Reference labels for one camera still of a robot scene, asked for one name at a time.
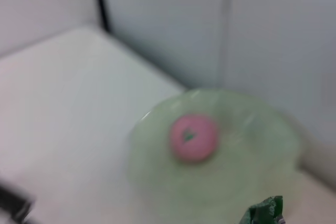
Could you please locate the green plastic wrapper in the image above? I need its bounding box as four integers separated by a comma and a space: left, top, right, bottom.
240, 195, 286, 224

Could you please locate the pink peach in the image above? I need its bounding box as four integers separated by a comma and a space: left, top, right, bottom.
169, 113, 220, 164

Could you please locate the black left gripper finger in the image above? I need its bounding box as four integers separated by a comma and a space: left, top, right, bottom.
0, 180, 36, 224

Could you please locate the green glass fruit bowl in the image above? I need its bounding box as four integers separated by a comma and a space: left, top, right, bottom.
125, 89, 302, 224

